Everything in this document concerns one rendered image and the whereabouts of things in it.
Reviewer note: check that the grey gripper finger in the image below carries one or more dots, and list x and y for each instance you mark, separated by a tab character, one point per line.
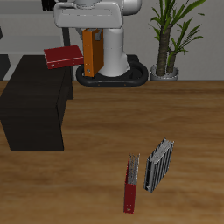
98	33

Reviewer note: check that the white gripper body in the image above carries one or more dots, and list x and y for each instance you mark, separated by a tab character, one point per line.
87	16

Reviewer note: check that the orange book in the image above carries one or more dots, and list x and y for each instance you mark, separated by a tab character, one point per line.
92	55

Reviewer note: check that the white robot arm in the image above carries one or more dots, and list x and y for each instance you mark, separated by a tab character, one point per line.
115	55

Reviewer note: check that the red book with white edge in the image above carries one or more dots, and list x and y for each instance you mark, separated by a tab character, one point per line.
62	56

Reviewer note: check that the grey striped book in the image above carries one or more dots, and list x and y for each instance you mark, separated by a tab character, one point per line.
159	167

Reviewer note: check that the red book with grey pages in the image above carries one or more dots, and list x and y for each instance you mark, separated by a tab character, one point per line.
130	189

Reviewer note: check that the green pot plant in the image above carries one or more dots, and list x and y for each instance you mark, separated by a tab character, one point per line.
163	49

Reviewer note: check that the dark brown desk caddy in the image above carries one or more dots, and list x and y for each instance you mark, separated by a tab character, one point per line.
32	105

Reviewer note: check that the black post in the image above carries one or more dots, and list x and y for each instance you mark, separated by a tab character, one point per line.
66	37

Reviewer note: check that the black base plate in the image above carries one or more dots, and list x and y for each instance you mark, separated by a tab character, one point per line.
137	76

